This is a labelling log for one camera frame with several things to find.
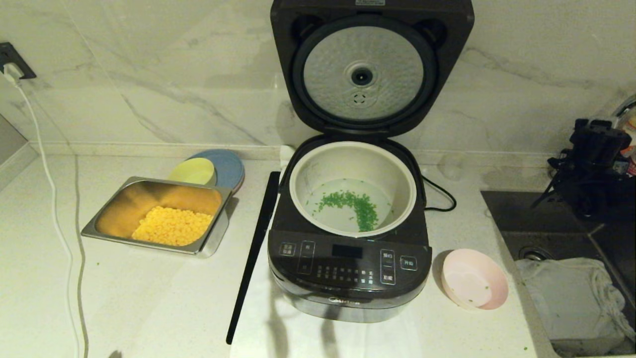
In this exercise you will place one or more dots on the chopped green onions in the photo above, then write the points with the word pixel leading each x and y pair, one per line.
pixel 355 206

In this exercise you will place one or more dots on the black rice cooker lid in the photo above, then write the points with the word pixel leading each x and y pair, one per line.
pixel 377 59

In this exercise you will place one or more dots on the pink bowl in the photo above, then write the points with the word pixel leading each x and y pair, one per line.
pixel 474 279

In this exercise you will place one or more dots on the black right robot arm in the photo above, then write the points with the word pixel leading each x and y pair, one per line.
pixel 596 169

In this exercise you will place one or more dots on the white inner pot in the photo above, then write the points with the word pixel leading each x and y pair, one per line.
pixel 392 174

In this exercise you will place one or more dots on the black rice cooker base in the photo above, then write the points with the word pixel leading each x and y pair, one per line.
pixel 348 298

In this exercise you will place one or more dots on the blue plate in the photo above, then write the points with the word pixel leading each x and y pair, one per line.
pixel 231 168

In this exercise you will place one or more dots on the long black flat strip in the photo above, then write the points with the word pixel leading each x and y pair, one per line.
pixel 253 253

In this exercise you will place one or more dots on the pale yellow plate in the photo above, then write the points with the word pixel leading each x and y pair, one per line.
pixel 193 171

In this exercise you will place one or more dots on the clear glass cup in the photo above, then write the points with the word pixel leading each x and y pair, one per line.
pixel 451 168

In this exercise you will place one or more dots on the yellow corn kernels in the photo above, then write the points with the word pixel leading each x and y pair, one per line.
pixel 171 226

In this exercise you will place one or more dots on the stainless steel food pan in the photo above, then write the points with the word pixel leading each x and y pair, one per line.
pixel 125 199

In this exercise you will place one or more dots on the metal sink drain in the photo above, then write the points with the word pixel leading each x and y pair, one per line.
pixel 531 254

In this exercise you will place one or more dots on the grey white dish cloth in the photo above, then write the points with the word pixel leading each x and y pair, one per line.
pixel 561 298

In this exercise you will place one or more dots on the chrome faucet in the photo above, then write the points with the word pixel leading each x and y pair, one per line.
pixel 626 105

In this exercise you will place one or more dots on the orange bottle with red label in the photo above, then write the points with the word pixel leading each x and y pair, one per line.
pixel 632 134

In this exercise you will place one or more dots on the white wall plug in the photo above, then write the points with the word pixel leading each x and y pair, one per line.
pixel 12 73

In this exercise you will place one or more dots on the black wall socket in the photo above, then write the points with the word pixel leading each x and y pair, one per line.
pixel 9 52

